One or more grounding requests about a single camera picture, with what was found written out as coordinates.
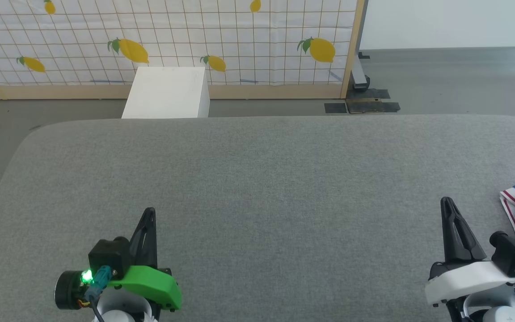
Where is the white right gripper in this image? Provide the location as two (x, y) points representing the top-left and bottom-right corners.
(425, 197), (515, 309)

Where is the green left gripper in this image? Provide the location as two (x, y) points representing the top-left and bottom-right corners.
(108, 208), (182, 311)

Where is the grey fabric sofa cushion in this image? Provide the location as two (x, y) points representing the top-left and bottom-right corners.
(0, 114), (515, 322)

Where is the white rectangular box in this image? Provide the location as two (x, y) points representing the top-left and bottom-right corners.
(121, 67), (210, 119)

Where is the large dark floor mat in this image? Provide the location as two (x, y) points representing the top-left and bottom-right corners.
(346, 89), (400, 114)

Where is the teal left camera cable plug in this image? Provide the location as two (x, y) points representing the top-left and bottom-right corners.
(85, 266), (113, 300)

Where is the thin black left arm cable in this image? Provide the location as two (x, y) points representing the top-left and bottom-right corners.
(89, 295), (106, 322)

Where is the lemon print wooden frame screen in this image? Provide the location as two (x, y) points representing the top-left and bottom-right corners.
(0, 0), (365, 100)

